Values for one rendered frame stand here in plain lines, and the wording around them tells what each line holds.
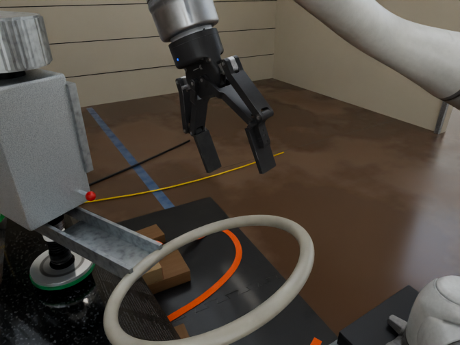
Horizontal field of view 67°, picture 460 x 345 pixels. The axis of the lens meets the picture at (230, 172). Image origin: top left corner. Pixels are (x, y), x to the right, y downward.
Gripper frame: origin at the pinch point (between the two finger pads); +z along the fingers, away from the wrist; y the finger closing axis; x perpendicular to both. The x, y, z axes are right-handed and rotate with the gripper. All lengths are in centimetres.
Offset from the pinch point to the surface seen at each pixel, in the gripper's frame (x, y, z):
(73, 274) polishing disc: 19, 84, 32
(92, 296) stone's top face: 18, 79, 41
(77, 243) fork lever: 17, 61, 16
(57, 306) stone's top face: 28, 82, 38
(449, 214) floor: -259, 80, 160
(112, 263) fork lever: 14, 47, 22
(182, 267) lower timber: -47, 159, 93
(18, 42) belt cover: 10, 53, -36
